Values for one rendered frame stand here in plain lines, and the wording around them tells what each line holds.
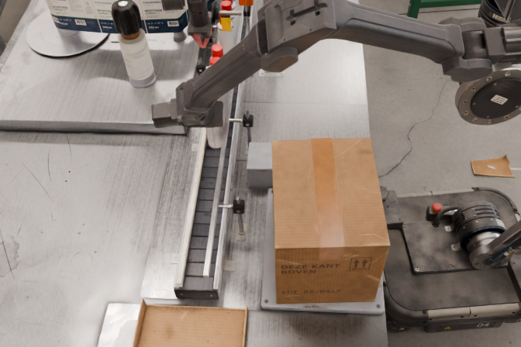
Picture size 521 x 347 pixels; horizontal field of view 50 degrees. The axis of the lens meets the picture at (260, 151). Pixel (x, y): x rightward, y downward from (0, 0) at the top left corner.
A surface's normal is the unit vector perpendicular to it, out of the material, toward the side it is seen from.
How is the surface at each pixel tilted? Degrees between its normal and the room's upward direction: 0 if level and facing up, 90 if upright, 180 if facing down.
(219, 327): 0
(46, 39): 0
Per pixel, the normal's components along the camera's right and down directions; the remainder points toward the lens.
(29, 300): -0.04, -0.64
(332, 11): 0.52, -0.24
